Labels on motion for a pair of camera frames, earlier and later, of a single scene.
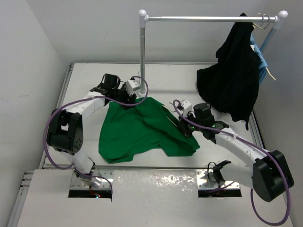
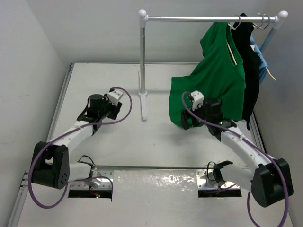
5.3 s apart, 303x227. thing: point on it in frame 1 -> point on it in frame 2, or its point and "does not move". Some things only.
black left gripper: x=128 y=98 -> x=114 y=109
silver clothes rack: x=277 y=21 does not move
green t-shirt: x=128 y=130 -> x=219 y=74
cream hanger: x=172 y=121 -> x=230 y=49
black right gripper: x=182 y=127 -> x=183 y=120
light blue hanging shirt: x=263 y=64 does not move
